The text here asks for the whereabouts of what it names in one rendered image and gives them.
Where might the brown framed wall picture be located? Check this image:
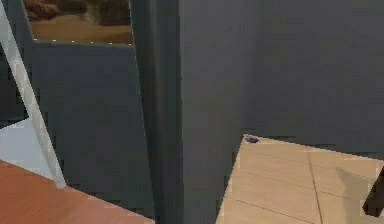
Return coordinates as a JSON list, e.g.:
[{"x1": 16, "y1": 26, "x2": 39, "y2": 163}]
[{"x1": 21, "y1": 0, "x2": 134, "y2": 46}]

